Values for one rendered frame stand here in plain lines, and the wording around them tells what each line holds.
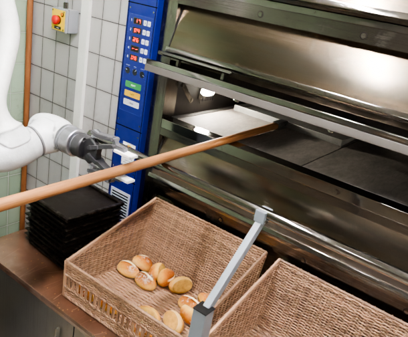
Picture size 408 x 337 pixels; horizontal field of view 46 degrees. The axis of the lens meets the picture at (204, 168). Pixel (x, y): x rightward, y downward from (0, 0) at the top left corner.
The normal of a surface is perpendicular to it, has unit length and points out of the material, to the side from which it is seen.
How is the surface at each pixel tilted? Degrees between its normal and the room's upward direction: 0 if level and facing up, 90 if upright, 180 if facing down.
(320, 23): 90
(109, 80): 90
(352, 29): 90
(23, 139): 59
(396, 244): 70
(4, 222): 90
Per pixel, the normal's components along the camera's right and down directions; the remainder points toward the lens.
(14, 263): 0.17, -0.92
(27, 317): -0.59, 0.20
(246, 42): -0.50, -0.13
